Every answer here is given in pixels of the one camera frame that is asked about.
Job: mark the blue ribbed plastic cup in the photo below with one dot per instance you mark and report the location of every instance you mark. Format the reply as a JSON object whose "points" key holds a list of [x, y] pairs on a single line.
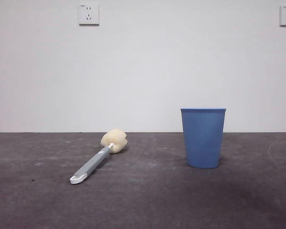
{"points": [[202, 140]]}

